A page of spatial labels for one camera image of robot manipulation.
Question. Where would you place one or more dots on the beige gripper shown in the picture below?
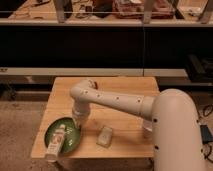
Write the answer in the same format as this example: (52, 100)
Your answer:
(79, 118)

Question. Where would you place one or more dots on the green ceramic bowl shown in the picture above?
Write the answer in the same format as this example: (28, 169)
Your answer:
(72, 134)

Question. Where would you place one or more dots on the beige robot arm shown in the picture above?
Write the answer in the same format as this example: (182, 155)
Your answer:
(175, 124)

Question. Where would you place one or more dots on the beige sponge block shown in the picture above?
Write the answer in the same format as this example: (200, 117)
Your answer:
(105, 137)

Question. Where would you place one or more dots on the wooden table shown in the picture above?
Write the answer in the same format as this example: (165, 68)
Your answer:
(128, 141)

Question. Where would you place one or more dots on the white plastic bottle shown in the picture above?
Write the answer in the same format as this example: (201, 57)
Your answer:
(55, 144)

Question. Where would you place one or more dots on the cluttered workbench shelf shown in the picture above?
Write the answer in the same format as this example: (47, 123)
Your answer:
(121, 13)

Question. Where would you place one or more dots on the dark box on floor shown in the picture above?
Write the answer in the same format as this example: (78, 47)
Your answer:
(206, 134)

